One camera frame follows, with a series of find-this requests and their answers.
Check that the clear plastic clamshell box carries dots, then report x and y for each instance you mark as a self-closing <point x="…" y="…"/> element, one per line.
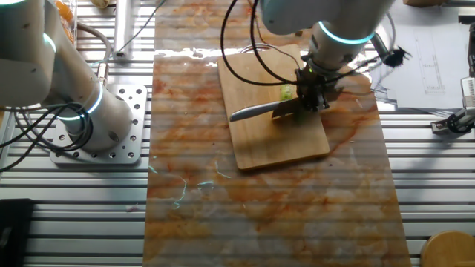
<point x="74" y="22"/>

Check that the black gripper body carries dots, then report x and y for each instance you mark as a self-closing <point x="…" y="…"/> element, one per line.
<point x="313" y="81"/>

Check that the white plastic wrap roll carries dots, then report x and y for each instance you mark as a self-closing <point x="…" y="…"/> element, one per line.
<point x="122" y="29"/>

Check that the wooden mug tree stand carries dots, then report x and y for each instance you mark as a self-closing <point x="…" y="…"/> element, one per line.
<point x="449" y="250"/>

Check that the orange marble pattern mat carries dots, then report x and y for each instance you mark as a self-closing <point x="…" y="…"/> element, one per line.
<point x="259" y="207"/>

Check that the wrist camera with grey bracket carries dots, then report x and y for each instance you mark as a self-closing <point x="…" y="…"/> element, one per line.
<point x="395" y="57"/>

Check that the white paper sheets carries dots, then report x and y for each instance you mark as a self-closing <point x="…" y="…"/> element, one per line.
<point x="426" y="55"/>

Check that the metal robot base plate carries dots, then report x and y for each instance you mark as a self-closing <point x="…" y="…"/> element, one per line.
<point x="137" y="122"/>

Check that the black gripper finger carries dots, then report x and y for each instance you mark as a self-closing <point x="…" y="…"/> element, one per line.
<point x="317" y="102"/>
<point x="300" y="98"/>

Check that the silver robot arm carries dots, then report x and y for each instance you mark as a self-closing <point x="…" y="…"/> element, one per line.
<point x="37" y="55"/>

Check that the wooden cutting board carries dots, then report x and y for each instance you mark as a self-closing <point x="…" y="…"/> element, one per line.
<point x="267" y="148"/>

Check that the green scallion stalk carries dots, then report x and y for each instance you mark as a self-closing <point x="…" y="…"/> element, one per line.
<point x="287" y="92"/>

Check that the thin steel knife blade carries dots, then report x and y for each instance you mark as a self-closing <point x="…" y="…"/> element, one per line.
<point x="252" y="110"/>

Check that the orange fruit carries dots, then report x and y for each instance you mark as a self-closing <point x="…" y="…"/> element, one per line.
<point x="69" y="35"/>
<point x="65" y="11"/>

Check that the black box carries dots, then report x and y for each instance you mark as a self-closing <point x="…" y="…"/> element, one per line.
<point x="15" y="233"/>

